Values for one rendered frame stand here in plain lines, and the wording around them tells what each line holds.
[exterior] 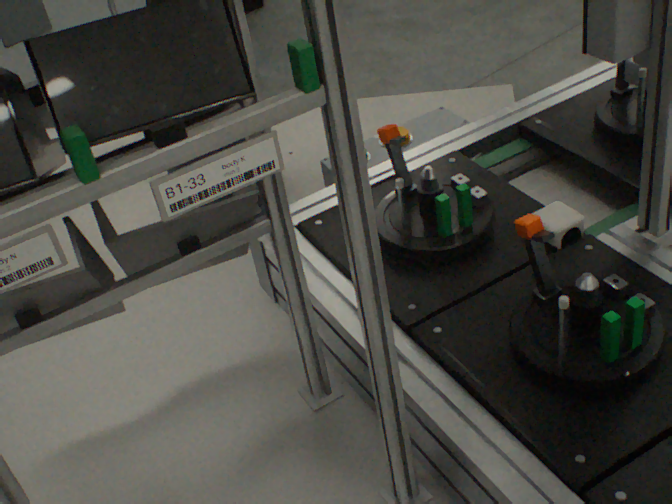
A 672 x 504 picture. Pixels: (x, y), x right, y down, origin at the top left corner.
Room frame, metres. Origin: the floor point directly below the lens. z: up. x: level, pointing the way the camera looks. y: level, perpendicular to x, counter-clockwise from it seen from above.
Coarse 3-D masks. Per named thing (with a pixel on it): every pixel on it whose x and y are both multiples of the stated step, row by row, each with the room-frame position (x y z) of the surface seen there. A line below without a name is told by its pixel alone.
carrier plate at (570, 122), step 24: (576, 96) 1.02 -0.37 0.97; (600, 96) 1.01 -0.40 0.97; (528, 120) 0.98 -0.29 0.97; (552, 120) 0.97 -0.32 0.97; (576, 120) 0.96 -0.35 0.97; (552, 144) 0.92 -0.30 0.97; (576, 144) 0.90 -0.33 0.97; (600, 144) 0.89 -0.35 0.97; (600, 168) 0.84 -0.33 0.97; (624, 168) 0.83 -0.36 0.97; (624, 192) 0.80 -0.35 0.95
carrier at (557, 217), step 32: (448, 160) 0.92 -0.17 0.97; (384, 192) 0.88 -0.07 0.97; (416, 192) 0.83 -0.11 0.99; (448, 192) 0.82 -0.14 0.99; (480, 192) 0.79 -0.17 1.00; (512, 192) 0.82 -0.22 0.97; (320, 224) 0.83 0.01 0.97; (384, 224) 0.78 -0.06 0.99; (416, 224) 0.77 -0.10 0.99; (448, 224) 0.74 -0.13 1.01; (480, 224) 0.75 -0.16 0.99; (512, 224) 0.76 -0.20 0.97; (544, 224) 0.73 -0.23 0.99; (576, 224) 0.72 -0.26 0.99; (384, 256) 0.75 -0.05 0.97; (416, 256) 0.73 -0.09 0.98; (448, 256) 0.72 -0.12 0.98; (480, 256) 0.72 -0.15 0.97; (512, 256) 0.71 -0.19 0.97; (416, 288) 0.68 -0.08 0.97; (448, 288) 0.67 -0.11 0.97; (480, 288) 0.67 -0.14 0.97; (416, 320) 0.64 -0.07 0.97
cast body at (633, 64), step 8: (640, 56) 0.91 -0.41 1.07; (648, 56) 0.90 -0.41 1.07; (632, 64) 0.93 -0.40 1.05; (640, 64) 0.91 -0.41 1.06; (648, 64) 0.90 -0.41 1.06; (624, 72) 0.94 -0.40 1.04; (632, 72) 0.92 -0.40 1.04; (648, 72) 0.90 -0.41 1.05; (624, 80) 0.94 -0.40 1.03; (632, 80) 0.92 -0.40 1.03
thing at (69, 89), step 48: (192, 0) 0.54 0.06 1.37; (48, 48) 0.52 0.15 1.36; (96, 48) 0.52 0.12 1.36; (144, 48) 0.52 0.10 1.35; (192, 48) 0.53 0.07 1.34; (240, 48) 0.53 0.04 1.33; (48, 96) 0.50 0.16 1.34; (96, 96) 0.51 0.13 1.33; (144, 96) 0.51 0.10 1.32; (192, 96) 0.51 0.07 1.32; (240, 96) 0.52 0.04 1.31; (96, 144) 0.49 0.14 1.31
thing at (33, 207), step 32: (288, 96) 0.49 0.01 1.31; (320, 96) 0.50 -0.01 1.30; (192, 128) 0.64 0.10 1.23; (224, 128) 0.47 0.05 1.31; (256, 128) 0.48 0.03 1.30; (96, 160) 0.61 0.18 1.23; (128, 160) 0.45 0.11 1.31; (160, 160) 0.45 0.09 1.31; (32, 192) 0.58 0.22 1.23; (64, 192) 0.43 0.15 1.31; (96, 192) 0.44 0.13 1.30; (0, 224) 0.41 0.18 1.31; (32, 224) 0.42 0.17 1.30
